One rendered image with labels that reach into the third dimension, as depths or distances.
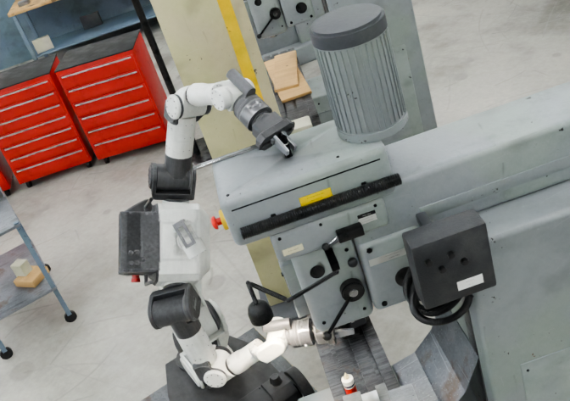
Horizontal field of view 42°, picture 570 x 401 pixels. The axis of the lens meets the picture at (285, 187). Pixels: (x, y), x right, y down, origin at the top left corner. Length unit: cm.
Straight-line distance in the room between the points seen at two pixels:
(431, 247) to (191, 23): 214
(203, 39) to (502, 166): 196
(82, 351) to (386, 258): 311
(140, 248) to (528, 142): 123
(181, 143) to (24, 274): 300
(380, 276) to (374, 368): 63
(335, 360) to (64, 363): 251
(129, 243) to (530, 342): 129
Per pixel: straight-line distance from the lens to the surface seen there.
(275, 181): 195
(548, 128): 217
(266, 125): 204
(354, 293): 218
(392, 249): 215
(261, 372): 336
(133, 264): 241
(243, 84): 208
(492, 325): 230
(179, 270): 243
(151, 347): 469
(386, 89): 195
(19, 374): 509
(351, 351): 283
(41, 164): 720
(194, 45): 371
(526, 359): 245
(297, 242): 205
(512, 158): 215
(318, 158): 199
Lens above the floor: 285
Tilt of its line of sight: 30 degrees down
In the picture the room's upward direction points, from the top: 19 degrees counter-clockwise
